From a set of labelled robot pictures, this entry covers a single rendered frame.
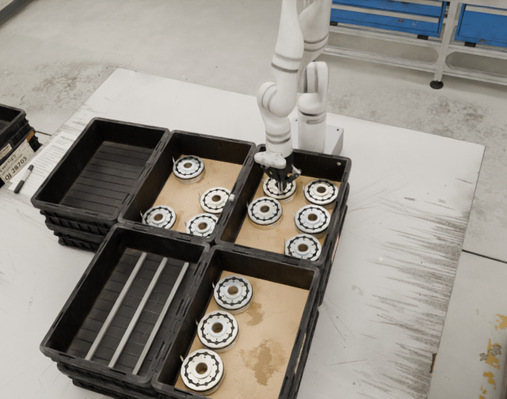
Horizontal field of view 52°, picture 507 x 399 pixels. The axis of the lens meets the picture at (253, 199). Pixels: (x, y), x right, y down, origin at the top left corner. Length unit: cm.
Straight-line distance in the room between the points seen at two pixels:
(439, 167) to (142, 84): 129
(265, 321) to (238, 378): 16
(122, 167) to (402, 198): 95
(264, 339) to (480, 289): 135
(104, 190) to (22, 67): 250
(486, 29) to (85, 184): 227
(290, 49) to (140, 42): 281
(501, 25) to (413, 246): 176
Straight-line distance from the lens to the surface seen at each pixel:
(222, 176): 168
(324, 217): 151
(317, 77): 157
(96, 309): 150
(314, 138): 171
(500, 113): 330
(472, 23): 317
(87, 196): 176
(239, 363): 133
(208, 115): 211
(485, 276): 252
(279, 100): 130
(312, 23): 135
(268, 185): 159
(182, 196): 165
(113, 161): 184
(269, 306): 139
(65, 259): 180
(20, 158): 268
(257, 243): 150
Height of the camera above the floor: 205
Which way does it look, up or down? 49 degrees down
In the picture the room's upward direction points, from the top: 8 degrees counter-clockwise
